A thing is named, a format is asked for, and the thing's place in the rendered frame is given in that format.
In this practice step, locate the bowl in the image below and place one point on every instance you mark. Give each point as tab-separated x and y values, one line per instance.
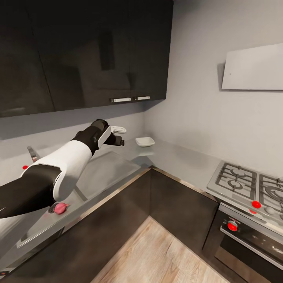
145	142

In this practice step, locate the burner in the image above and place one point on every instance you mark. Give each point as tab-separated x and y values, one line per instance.
256	190

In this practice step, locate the cabinet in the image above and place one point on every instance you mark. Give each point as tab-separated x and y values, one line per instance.
97	53
23	86

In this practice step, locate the oven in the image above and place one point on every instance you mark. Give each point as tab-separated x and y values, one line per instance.
246	251

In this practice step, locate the vidalia onion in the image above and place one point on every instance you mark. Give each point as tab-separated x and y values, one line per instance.
60	208

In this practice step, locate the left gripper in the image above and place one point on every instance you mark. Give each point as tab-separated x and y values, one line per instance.
116	140

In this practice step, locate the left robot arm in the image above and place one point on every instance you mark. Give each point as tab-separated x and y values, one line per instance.
50	179

